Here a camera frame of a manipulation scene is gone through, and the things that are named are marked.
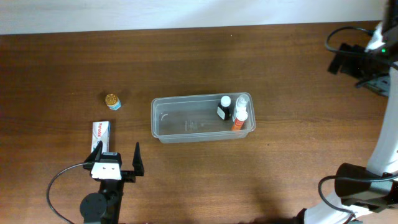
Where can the dark syrup bottle white cap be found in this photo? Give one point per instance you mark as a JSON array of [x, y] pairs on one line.
[[223, 108]]

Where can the clear plastic container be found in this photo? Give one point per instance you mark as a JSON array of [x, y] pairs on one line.
[[194, 118]]

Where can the small jar gold lid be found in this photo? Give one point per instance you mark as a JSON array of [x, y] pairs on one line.
[[112, 101]]

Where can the white lotion bottle clear cap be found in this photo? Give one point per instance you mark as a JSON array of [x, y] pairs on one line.
[[241, 105]]

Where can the orange tube white cap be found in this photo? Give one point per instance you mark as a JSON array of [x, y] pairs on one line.
[[241, 117]]

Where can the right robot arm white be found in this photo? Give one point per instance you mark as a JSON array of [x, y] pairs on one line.
[[355, 191]]

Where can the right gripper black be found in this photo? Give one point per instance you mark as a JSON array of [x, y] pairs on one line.
[[347, 62]]

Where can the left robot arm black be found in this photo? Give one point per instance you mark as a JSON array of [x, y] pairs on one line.
[[104, 205]]

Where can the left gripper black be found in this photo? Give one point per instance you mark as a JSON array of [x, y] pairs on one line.
[[127, 175]]

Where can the white Panadol box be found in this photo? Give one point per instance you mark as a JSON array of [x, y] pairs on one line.
[[101, 132]]

